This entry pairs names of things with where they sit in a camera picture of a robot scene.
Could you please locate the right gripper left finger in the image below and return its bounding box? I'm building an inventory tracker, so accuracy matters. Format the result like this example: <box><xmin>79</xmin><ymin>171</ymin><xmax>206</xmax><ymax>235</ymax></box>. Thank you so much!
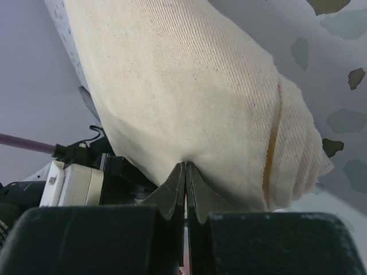
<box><xmin>1</xmin><ymin>163</ymin><xmax>186</xmax><ymax>274</ymax></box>

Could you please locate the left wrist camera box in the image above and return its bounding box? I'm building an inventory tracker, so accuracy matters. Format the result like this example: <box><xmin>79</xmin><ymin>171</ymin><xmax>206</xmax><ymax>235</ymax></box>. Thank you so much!
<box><xmin>39</xmin><ymin>160</ymin><xmax>104</xmax><ymax>207</ymax></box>

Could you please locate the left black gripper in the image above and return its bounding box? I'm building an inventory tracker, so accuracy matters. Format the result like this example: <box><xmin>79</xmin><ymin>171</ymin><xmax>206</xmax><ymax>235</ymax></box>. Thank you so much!
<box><xmin>1</xmin><ymin>125</ymin><xmax>156</xmax><ymax>238</ymax></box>

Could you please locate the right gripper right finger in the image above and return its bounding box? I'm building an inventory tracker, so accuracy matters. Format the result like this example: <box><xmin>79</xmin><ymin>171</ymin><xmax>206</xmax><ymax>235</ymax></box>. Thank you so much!
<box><xmin>186</xmin><ymin>163</ymin><xmax>366</xmax><ymax>274</ymax></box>

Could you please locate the beige cloth mat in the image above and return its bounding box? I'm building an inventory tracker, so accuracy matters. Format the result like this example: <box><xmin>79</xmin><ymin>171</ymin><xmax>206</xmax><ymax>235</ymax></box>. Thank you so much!
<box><xmin>65</xmin><ymin>1</ymin><xmax>333</xmax><ymax>211</ymax></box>

